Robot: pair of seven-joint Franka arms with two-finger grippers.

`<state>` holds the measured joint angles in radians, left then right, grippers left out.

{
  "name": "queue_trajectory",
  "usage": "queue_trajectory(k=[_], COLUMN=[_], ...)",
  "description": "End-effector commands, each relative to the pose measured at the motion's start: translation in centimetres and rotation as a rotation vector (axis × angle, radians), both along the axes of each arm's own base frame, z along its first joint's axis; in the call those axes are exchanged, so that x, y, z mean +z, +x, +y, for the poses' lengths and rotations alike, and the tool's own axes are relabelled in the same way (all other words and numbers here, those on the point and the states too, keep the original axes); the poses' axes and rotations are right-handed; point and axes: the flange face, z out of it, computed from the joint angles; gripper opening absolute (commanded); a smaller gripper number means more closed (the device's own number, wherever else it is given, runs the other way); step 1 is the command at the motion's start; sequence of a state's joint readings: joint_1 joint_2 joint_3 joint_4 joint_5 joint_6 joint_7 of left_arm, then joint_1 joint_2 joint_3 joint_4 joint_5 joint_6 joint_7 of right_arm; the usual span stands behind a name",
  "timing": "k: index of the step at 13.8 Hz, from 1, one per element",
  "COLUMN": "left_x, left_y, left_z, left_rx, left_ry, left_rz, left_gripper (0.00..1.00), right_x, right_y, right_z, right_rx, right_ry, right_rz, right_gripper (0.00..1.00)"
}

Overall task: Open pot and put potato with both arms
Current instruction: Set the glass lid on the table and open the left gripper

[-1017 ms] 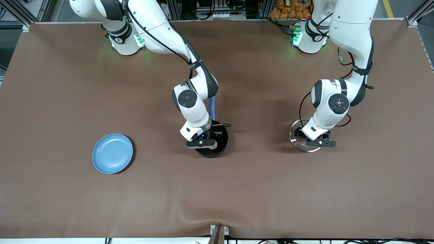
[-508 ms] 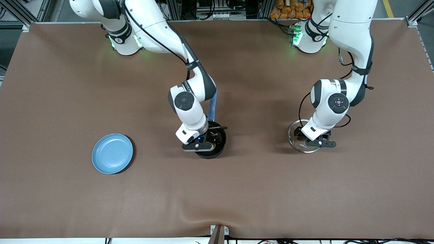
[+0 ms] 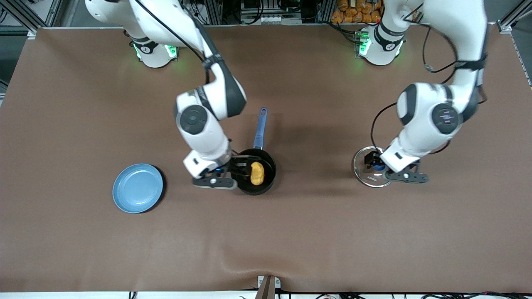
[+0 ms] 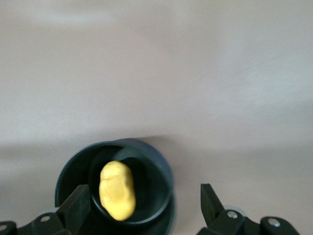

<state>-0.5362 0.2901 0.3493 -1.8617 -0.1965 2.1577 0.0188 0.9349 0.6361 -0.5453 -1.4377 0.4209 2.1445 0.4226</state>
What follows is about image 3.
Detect black pot with blue handle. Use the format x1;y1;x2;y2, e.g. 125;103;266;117
231;107;277;196

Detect aluminium frame rail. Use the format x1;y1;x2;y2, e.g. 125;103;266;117
497;0;532;88
0;0;63;38

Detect orange bagged goods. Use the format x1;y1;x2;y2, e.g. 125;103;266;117
331;0;383;24

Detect yellow potato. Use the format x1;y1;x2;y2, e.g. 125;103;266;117
250;162;265;186

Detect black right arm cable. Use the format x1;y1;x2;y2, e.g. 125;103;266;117
131;0;214;86

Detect metal table edge bracket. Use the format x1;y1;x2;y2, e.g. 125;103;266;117
256;275;281;299

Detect brown table mat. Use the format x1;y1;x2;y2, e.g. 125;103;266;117
0;23;532;293

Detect glass lid with blue knob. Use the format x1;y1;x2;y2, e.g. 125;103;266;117
352;146;397;188

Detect blue plate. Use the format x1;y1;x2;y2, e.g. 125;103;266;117
112;163;164;214

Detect white terminal block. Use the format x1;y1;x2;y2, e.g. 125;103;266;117
240;15;303;25

